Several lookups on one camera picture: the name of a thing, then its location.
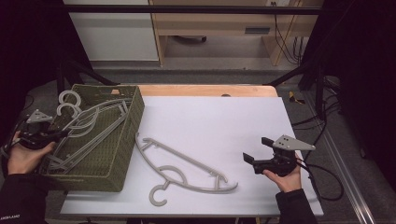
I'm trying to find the light wooden desk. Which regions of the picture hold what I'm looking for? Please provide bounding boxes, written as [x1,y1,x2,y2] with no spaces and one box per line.
[148,0,325,67]

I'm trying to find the black horizontal frame bar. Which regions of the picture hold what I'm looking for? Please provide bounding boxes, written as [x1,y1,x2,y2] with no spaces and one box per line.
[62,4,323,16]

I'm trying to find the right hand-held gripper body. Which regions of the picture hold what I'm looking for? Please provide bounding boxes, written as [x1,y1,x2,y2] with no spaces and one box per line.
[252,134,317,177]

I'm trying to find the person's right hand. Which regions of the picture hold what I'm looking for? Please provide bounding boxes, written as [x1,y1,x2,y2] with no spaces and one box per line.
[262,152,304,193]

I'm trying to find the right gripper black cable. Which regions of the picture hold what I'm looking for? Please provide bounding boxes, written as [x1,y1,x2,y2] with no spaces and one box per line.
[295,158,346,202]

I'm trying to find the yellow and black tool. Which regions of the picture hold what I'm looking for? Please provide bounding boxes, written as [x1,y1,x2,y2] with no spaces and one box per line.
[288,91,306,105]

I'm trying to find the black frame strut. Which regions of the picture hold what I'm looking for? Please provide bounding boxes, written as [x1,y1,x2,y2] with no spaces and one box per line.
[55,59,120,108]
[264,60,327,120]

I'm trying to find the white cabinet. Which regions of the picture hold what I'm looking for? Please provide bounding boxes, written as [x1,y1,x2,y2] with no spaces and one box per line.
[62,0,160,63]

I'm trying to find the white table sheet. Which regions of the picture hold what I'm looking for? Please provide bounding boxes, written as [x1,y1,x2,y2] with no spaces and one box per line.
[60,95,325,217]

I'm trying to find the green woven basket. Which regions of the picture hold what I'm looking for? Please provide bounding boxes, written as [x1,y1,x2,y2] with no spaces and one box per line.
[38,83,146,193]

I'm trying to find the person's left hand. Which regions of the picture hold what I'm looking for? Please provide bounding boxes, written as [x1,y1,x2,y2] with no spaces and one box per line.
[7,130,57,175]

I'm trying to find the black cables behind desk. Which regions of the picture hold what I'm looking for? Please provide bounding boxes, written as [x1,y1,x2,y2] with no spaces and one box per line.
[270,1,306,66]

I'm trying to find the aluminium rail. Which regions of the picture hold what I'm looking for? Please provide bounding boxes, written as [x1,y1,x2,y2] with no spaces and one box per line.
[303,92,378,224]

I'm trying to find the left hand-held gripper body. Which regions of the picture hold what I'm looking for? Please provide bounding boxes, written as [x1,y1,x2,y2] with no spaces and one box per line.
[18,109,54,150]

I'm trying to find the black cables on floor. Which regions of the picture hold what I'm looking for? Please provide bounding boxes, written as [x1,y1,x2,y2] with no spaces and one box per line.
[290,74,344,138]

